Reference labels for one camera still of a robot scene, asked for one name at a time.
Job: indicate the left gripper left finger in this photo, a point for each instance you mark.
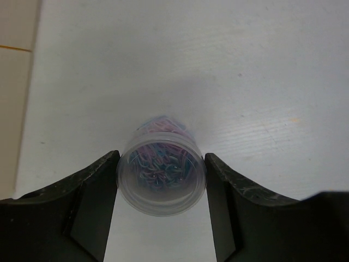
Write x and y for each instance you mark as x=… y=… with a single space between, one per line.
x=68 y=220

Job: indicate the beige compartment box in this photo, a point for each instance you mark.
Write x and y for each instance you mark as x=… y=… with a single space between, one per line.
x=19 y=24

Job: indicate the paperclip jar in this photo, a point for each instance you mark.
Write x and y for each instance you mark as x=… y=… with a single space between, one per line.
x=161 y=171

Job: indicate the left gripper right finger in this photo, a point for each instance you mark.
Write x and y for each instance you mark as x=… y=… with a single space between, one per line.
x=252 y=223

